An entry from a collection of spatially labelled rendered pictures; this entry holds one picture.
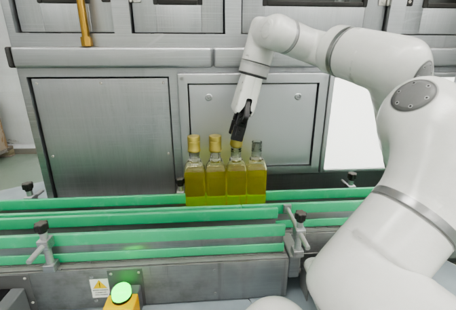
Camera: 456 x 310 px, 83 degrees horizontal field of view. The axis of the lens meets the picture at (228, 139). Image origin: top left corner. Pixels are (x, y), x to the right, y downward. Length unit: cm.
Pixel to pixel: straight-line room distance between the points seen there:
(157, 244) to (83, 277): 20
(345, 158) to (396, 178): 67
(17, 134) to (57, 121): 385
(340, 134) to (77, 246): 83
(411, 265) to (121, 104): 81
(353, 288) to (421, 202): 10
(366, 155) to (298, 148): 24
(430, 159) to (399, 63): 16
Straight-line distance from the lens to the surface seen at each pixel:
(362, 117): 96
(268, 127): 85
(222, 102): 81
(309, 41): 63
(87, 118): 94
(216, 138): 69
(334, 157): 96
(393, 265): 29
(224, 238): 69
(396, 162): 32
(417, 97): 33
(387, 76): 42
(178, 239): 69
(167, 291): 78
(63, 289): 84
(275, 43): 58
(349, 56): 45
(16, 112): 473
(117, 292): 73
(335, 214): 86
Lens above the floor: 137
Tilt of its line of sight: 18 degrees down
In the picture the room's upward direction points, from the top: straight up
